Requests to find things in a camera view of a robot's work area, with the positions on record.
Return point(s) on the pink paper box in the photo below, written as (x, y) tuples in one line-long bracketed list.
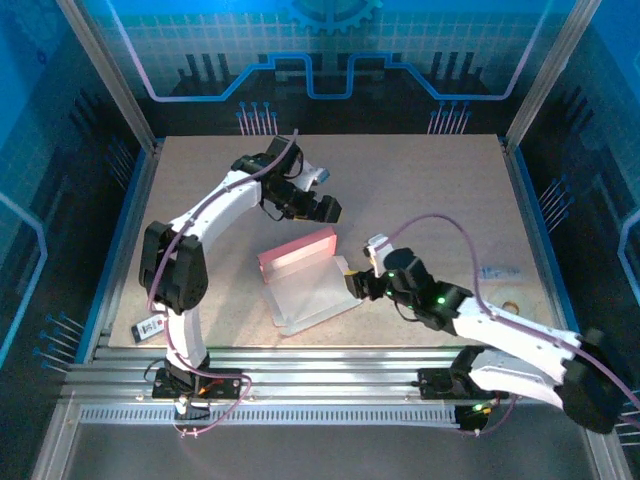
[(310, 295)]

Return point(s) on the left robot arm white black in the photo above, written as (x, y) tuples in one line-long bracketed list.
[(175, 275)]

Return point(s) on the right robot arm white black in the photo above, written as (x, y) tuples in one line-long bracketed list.
[(595, 380)]

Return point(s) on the black controller box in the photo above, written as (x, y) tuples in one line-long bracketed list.
[(470, 420)]

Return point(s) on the blue printed sticker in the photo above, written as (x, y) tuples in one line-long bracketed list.
[(500, 273)]

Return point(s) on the black card with white label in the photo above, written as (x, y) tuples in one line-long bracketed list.
[(147, 330)]

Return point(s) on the white connector block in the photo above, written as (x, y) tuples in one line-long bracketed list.
[(181, 407)]

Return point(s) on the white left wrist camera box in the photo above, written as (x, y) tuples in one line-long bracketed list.
[(314, 175)]

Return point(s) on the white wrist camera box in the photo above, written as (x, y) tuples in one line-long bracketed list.
[(314, 175), (377, 245)]

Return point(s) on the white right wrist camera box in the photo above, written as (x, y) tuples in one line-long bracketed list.
[(377, 245)]

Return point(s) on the aluminium mounting rail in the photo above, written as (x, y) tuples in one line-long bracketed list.
[(325, 370)]

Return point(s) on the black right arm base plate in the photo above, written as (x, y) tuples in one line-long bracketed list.
[(430, 385)]

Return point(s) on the aluminium table side rail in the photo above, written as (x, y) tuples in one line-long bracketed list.
[(525, 200), (139, 200)]

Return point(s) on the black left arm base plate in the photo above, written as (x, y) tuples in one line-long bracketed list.
[(230, 381)]

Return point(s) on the aluminium frame post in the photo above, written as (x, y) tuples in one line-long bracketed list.
[(548, 75), (111, 75)]

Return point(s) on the aluminium lower frame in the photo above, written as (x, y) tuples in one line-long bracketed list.
[(52, 450)]

